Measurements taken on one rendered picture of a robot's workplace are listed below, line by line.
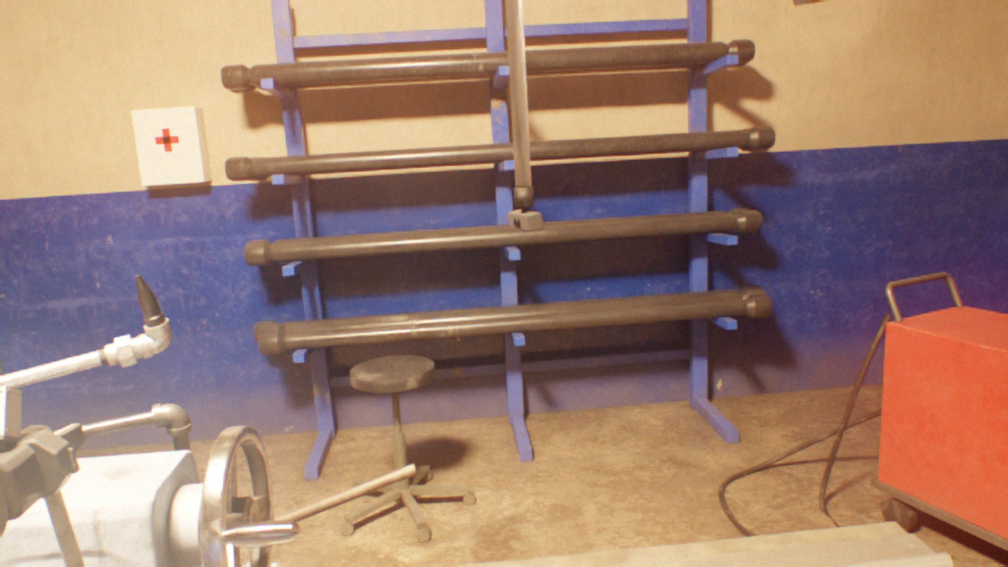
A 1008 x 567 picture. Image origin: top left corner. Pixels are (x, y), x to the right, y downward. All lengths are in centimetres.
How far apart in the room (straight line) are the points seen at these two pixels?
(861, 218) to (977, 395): 183
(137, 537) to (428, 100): 315
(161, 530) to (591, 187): 325
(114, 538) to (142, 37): 338
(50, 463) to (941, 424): 267
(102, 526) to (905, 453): 267
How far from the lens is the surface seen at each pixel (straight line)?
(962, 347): 283
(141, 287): 114
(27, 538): 97
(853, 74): 440
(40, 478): 77
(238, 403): 422
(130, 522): 92
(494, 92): 371
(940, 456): 299
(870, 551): 138
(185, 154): 391
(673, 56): 363
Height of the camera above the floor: 152
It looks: 12 degrees down
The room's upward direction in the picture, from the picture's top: 3 degrees counter-clockwise
